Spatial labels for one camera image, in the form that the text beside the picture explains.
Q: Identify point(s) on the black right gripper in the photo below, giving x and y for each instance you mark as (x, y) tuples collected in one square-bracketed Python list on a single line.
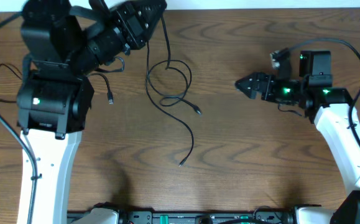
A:
[(256, 77)]

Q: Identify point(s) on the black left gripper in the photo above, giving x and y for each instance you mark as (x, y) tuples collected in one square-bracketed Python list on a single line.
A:
[(142, 23)]

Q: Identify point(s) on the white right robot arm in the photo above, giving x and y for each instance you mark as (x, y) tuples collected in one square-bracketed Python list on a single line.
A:
[(333, 112)]

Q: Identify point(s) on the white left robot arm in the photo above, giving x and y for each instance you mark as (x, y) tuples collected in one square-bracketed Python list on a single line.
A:
[(66, 43)]

